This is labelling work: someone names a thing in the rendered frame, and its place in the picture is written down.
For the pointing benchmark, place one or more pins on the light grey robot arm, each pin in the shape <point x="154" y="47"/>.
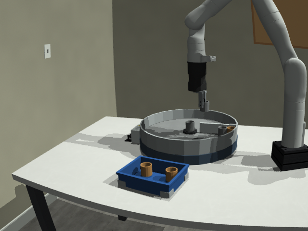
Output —
<point x="295" y="76"/>

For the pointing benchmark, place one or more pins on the grey metal ring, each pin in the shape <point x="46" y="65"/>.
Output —
<point x="190" y="125"/>
<point x="206" y="107"/>
<point x="222" y="130"/>

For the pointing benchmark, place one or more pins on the bronze ring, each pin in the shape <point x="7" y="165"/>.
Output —
<point x="146" y="169"/>
<point x="229" y="129"/>
<point x="171" y="172"/>

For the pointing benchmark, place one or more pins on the blue square tray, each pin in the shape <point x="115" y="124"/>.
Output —
<point x="130" y="176"/>

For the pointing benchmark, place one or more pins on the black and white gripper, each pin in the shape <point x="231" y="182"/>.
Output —
<point x="197" y="71"/>

